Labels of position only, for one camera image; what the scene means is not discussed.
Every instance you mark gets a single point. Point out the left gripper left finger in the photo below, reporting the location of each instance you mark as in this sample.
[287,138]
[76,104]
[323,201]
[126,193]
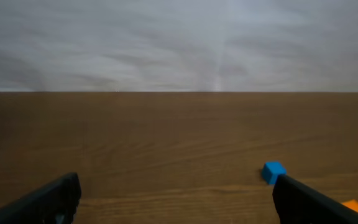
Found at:
[42,202]

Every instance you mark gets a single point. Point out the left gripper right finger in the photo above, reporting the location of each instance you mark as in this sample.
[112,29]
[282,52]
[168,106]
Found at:
[306,205]

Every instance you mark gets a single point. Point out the blue cube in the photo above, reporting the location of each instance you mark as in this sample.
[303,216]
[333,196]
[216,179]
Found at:
[272,171]

